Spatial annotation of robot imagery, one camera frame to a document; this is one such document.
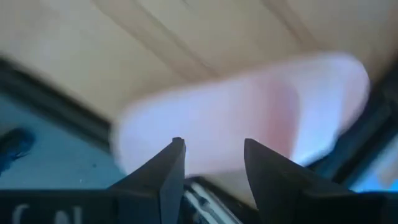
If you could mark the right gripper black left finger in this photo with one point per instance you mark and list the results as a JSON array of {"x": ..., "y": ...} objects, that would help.
[{"x": 155, "y": 180}]

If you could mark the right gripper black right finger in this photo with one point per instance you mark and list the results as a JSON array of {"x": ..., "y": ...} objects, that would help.
[{"x": 286, "y": 193}]

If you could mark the pink slide sandal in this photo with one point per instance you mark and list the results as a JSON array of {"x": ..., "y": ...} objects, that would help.
[{"x": 233, "y": 118}]

